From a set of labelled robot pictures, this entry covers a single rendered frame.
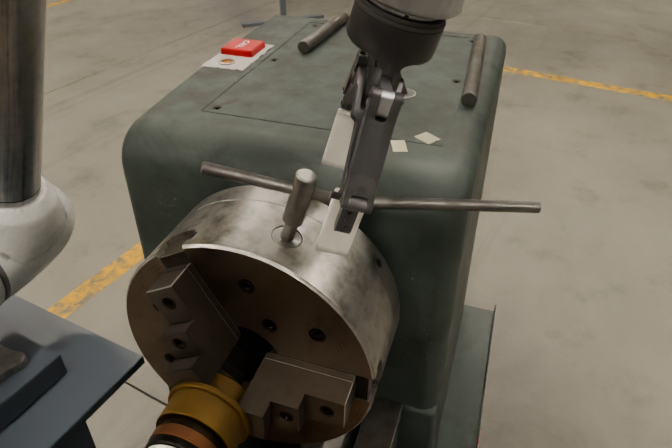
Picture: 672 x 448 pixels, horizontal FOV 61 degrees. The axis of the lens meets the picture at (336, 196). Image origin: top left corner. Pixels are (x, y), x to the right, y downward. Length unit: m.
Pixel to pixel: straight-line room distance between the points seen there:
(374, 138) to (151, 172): 0.44
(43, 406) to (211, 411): 0.60
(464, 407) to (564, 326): 1.10
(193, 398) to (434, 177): 0.36
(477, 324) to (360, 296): 0.91
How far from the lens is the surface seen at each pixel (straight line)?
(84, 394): 1.16
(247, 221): 0.63
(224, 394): 0.62
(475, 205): 0.59
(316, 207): 0.66
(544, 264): 2.64
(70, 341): 1.26
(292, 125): 0.78
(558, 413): 2.10
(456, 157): 0.72
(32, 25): 0.90
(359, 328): 0.61
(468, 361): 1.43
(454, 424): 1.32
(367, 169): 0.45
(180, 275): 0.62
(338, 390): 0.64
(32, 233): 1.11
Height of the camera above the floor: 1.60
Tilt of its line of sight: 33 degrees down
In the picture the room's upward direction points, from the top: straight up
